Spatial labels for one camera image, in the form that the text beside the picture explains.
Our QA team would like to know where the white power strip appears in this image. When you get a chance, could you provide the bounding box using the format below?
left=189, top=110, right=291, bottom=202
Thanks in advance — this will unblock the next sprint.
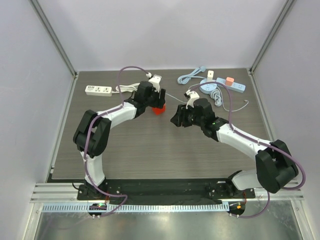
left=84, top=85, right=113, bottom=97

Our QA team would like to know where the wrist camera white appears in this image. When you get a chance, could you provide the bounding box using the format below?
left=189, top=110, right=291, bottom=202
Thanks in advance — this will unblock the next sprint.
left=146, top=72, right=162, bottom=93
left=184, top=90, right=200, bottom=109

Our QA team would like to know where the aluminium frame rail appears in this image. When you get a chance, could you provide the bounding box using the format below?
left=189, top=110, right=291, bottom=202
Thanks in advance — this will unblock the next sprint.
left=30, top=180, right=305, bottom=204

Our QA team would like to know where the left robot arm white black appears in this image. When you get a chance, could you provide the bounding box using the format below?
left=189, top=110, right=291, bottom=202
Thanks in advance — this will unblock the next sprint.
left=73, top=81, right=166, bottom=200

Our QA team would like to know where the pink charger plug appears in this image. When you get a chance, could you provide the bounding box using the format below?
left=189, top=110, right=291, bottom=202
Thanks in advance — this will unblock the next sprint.
left=225, top=77, right=234, bottom=87

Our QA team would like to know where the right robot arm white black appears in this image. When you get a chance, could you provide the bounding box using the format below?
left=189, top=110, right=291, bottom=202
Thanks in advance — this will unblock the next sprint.
left=170, top=98, right=299, bottom=198

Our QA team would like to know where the blue power strip cord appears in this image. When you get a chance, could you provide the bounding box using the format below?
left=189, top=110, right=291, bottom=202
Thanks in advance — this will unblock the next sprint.
left=177, top=65, right=217, bottom=86

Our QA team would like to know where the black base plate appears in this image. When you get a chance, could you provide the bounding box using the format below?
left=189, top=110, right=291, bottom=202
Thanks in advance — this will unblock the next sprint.
left=74, top=177, right=256, bottom=205

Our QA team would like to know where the purple cable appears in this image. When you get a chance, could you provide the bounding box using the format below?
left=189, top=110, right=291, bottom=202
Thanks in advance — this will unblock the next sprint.
left=82, top=65, right=151, bottom=218
left=186, top=81, right=307, bottom=219

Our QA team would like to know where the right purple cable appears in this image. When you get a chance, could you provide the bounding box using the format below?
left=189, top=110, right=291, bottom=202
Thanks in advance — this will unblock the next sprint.
left=186, top=81, right=307, bottom=219

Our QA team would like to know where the blue long power strip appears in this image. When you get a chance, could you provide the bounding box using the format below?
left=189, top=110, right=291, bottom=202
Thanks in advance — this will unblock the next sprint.
left=216, top=77, right=246, bottom=93

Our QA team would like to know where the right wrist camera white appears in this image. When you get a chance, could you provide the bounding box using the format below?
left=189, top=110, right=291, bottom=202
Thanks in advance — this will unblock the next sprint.
left=184, top=90, right=200, bottom=109

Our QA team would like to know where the white slotted cable duct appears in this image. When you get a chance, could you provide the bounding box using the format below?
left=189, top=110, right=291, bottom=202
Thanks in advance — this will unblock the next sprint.
left=42, top=202, right=229, bottom=213

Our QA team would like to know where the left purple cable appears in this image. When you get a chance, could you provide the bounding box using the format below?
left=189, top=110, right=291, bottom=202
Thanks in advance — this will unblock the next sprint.
left=82, top=65, right=151, bottom=218

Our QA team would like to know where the round blue power socket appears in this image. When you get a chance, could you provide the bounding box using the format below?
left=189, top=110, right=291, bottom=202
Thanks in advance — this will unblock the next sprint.
left=199, top=79, right=217, bottom=95

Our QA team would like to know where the red cube socket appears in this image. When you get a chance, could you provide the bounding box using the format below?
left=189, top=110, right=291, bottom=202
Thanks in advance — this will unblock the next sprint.
left=152, top=104, right=166, bottom=116

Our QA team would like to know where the round socket grey cord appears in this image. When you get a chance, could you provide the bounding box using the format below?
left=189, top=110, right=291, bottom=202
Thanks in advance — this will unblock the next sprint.
left=210, top=89, right=223, bottom=107

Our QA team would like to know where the white charger plug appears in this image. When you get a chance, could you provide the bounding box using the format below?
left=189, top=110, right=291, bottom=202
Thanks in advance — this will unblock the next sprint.
left=206, top=70, right=214, bottom=82

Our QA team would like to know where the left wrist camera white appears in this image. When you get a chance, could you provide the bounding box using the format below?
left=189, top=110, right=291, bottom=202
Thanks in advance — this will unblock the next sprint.
left=146, top=72, right=162, bottom=93

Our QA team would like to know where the white charging cable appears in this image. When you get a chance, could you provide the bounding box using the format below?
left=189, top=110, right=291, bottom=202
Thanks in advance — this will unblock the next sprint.
left=165, top=93, right=250, bottom=112

